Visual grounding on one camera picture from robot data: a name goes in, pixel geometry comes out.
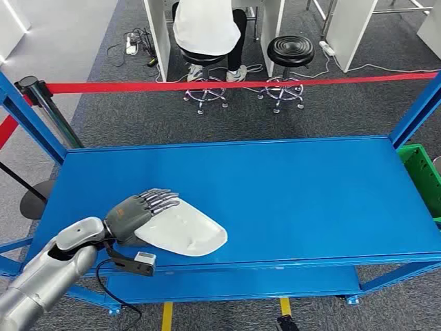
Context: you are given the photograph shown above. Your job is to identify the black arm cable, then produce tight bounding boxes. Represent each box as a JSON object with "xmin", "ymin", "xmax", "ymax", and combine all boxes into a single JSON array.
[{"xmin": 96, "ymin": 259, "xmax": 142, "ymax": 331}]

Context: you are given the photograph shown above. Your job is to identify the white curved plastic part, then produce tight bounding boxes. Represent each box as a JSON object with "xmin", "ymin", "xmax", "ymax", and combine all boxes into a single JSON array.
[{"xmin": 134, "ymin": 197, "xmax": 228, "ymax": 258}]

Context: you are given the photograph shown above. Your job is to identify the black stanchion with round base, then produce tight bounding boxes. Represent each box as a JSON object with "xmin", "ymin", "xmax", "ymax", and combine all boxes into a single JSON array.
[{"xmin": 0, "ymin": 161, "xmax": 56, "ymax": 221}]

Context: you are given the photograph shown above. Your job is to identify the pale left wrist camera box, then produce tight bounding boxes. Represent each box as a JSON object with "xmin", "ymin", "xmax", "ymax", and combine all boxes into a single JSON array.
[{"xmin": 134, "ymin": 251, "xmax": 157, "ymax": 277}]

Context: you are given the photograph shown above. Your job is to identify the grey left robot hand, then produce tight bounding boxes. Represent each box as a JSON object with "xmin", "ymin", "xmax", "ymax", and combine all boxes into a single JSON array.
[{"xmin": 103, "ymin": 188, "xmax": 180, "ymax": 248}]

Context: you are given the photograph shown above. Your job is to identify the green plastic crate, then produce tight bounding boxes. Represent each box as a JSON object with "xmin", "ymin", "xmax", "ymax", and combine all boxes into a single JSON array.
[{"xmin": 398, "ymin": 143, "xmax": 441, "ymax": 225}]

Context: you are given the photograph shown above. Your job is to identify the black stool with chrome base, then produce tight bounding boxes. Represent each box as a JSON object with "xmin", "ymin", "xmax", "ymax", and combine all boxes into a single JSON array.
[
  {"xmin": 259, "ymin": 34, "xmax": 315, "ymax": 114},
  {"xmin": 180, "ymin": 49, "xmax": 230, "ymax": 115}
]

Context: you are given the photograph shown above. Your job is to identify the white power cable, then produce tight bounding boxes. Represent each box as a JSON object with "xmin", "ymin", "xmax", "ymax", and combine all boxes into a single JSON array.
[{"xmin": 291, "ymin": 48, "xmax": 441, "ymax": 79}]

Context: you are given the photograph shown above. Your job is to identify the blue metal shelf rack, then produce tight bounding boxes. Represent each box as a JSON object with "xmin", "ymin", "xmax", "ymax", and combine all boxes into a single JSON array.
[{"xmin": 0, "ymin": 70, "xmax": 441, "ymax": 316}]

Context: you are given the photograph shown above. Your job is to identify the chrome stanchion post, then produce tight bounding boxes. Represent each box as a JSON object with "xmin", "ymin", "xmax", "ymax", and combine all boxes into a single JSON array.
[{"xmin": 14, "ymin": 75, "xmax": 84, "ymax": 150}]

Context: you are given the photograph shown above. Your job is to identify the red barrier belt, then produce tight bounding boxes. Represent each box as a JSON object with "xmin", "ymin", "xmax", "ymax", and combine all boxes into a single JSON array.
[
  {"xmin": 0, "ymin": 94, "xmax": 33, "ymax": 151},
  {"xmin": 46, "ymin": 71, "xmax": 440, "ymax": 95}
]

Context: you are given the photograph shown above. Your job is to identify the person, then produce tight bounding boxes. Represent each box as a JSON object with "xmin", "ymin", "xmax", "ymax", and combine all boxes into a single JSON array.
[{"xmin": 172, "ymin": 0, "xmax": 248, "ymax": 83}]

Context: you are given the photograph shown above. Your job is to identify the black power cable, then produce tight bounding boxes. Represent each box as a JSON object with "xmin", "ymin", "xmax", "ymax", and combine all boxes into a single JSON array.
[{"xmin": 106, "ymin": 27, "xmax": 159, "ymax": 70}]

